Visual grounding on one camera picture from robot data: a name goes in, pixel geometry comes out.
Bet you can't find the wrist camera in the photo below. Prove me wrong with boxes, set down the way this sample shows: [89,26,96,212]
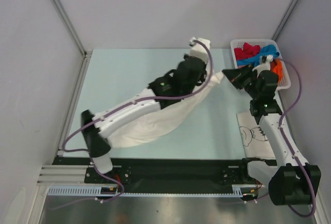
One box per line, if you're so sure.
[189,37,211,64]
[253,55,274,74]

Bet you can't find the folded white cartoon t-shirt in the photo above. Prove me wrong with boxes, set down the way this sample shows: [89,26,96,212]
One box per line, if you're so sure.
[236,112,275,160]

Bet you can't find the magenta t-shirt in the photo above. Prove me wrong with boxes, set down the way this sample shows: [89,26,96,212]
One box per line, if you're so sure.
[234,42,261,61]

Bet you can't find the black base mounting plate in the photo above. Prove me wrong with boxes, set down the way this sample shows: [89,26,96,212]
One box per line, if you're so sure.
[51,156,269,195]

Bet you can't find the aluminium frame rail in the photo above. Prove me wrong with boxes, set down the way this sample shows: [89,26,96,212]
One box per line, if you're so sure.
[37,165,88,186]

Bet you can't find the left aluminium corner post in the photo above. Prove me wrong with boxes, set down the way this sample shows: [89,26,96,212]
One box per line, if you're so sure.
[50,0,86,57]

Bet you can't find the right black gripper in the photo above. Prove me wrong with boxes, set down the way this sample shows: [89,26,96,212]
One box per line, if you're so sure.
[222,63,261,100]

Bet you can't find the aluminium corner post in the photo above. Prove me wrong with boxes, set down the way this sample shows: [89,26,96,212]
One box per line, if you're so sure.
[50,0,86,57]
[272,0,301,41]

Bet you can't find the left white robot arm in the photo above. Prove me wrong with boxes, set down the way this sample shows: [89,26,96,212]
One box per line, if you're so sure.
[81,52,211,183]

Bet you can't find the blue t-shirt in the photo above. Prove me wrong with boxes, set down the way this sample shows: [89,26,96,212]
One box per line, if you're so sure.
[236,44,280,67]

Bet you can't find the white robot print t-shirt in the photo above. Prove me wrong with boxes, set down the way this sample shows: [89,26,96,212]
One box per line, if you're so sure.
[108,71,223,148]

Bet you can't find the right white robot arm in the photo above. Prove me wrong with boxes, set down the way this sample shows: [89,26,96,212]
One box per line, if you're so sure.
[222,65,321,207]

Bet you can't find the orange t-shirt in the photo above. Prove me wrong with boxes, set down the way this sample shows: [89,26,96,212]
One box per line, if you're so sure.
[270,59,283,82]

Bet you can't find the white plastic laundry basket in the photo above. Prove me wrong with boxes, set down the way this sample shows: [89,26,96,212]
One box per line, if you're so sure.
[230,39,291,91]

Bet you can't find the white slotted cable duct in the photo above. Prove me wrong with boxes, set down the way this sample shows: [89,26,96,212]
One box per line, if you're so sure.
[48,185,257,198]

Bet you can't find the right aluminium corner post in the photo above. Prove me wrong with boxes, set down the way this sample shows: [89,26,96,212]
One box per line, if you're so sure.
[272,0,301,41]

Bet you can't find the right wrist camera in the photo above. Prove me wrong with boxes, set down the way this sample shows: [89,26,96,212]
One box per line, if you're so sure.
[253,55,274,74]

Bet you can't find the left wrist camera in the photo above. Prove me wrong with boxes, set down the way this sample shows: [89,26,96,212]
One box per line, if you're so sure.
[189,37,211,64]

